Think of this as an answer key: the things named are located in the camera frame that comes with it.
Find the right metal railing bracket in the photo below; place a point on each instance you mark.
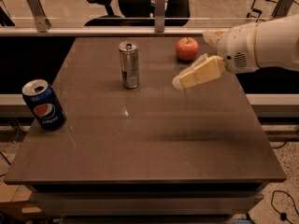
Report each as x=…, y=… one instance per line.
x=281, y=9

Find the silver redbull can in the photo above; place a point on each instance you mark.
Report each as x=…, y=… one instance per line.
x=129, y=64

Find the middle metal railing bracket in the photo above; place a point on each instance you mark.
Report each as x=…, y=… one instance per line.
x=159, y=15

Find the metal railing bracket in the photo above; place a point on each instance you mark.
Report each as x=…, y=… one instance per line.
x=159, y=15
x=281, y=9
x=41, y=21

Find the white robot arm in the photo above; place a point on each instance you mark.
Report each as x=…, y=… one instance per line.
x=277, y=43

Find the blue pepsi can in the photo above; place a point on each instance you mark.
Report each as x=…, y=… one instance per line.
x=43, y=102

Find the red apple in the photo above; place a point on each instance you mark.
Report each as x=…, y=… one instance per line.
x=187, y=49

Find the yellow cart in background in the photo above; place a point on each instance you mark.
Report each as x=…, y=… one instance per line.
x=262, y=10

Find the black office chair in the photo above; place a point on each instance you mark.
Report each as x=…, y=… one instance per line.
x=141, y=13

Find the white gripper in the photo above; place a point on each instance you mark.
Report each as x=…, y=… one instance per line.
x=237, y=48

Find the left metal railing bracket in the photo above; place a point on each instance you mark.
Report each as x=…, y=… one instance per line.
x=41, y=21

